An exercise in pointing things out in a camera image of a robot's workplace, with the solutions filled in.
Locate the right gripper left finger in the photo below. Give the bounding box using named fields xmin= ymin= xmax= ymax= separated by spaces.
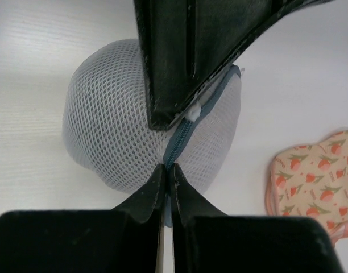
xmin=0 ymin=164 xmax=166 ymax=272

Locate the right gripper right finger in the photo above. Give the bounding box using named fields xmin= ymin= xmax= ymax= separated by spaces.
xmin=168 ymin=164 xmax=341 ymax=273

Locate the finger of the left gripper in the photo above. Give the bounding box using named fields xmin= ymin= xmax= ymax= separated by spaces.
xmin=133 ymin=0 xmax=338 ymax=131

